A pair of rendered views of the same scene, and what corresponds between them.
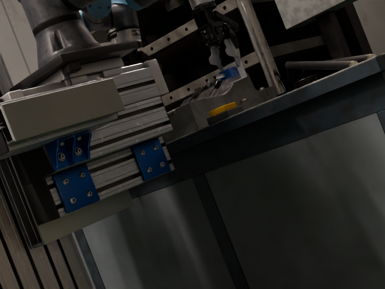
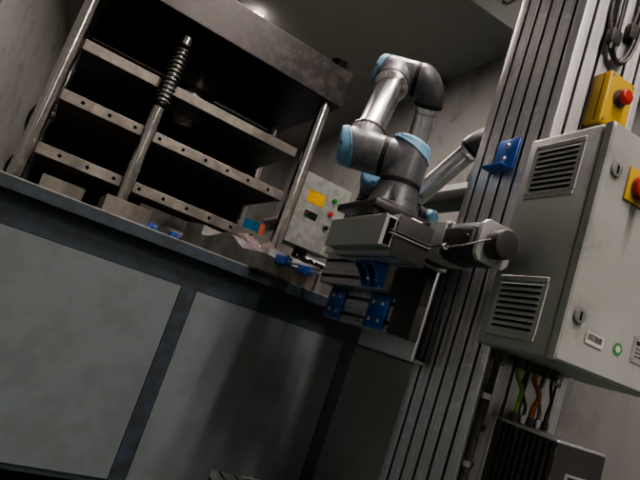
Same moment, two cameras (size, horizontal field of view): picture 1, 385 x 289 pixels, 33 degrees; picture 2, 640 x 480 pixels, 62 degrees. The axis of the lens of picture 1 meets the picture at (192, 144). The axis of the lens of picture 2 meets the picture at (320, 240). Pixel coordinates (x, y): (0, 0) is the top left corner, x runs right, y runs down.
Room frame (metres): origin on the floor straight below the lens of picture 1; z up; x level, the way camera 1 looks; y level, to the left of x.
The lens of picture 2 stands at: (1.39, 1.93, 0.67)
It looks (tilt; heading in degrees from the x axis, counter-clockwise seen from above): 9 degrees up; 294
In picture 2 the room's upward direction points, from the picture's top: 19 degrees clockwise
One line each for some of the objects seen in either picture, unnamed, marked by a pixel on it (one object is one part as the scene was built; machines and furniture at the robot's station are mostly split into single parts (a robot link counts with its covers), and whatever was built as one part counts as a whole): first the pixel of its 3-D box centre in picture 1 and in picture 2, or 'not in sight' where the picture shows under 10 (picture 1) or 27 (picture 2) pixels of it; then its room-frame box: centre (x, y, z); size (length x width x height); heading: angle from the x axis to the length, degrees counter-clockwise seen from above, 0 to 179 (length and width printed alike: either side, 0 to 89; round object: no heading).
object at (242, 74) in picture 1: (226, 74); not in sight; (1.97, -0.18, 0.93); 0.13 x 0.05 x 0.05; 141
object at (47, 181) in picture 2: not in sight; (60, 191); (2.88, 0.68, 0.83); 0.17 x 0.13 x 0.06; 141
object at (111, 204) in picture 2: not in sight; (122, 213); (2.73, 0.54, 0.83); 0.20 x 0.15 x 0.07; 141
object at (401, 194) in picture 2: not in sight; (394, 199); (1.82, 0.55, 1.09); 0.15 x 0.15 x 0.10
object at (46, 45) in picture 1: (64, 43); not in sight; (1.48, 0.19, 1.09); 0.15 x 0.15 x 0.10
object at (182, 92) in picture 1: (215, 85); (148, 203); (3.33, -0.22, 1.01); 1.10 x 0.74 x 0.05; 51
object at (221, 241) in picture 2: not in sight; (246, 254); (2.40, 0.24, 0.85); 0.50 x 0.26 x 0.11; 158
